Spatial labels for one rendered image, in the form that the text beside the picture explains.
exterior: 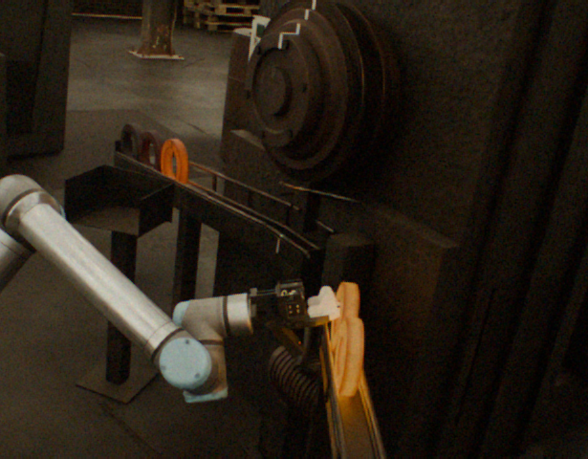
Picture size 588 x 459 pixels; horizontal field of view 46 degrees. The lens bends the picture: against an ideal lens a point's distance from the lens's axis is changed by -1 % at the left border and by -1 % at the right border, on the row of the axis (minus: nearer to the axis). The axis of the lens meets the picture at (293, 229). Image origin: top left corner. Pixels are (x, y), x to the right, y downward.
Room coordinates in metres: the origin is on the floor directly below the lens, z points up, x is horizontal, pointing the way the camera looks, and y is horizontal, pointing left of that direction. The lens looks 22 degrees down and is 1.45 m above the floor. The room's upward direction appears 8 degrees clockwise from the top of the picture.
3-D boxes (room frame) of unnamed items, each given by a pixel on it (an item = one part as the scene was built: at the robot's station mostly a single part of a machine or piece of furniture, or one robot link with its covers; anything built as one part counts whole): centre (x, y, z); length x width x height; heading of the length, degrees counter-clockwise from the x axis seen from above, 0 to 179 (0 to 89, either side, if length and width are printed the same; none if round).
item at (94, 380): (2.01, 0.54, 0.36); 0.26 x 0.20 x 0.72; 73
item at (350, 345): (1.19, -0.14, 0.72); 0.16 x 0.03 x 0.16; 3
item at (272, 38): (1.74, 0.08, 1.11); 0.28 x 0.06 x 0.28; 38
